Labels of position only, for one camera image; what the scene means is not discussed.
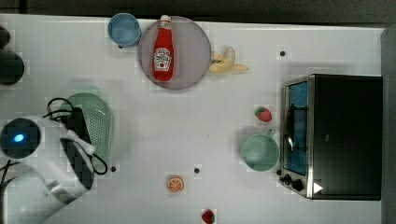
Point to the black toaster oven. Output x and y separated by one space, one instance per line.
331 137

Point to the red toy strawberry at edge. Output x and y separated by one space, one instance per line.
208 217

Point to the green mug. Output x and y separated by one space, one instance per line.
260 151

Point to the red toy strawberry near oven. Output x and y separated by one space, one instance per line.
263 114

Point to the grey round plate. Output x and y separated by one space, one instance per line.
192 53

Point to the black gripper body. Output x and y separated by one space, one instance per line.
76 123

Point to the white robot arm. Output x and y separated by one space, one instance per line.
58 155

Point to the toy orange slice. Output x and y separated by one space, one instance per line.
175 184

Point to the red ketchup bottle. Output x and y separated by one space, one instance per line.
163 52

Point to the blue cup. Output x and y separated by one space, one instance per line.
124 29

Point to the peeled toy banana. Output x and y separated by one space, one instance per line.
222 63

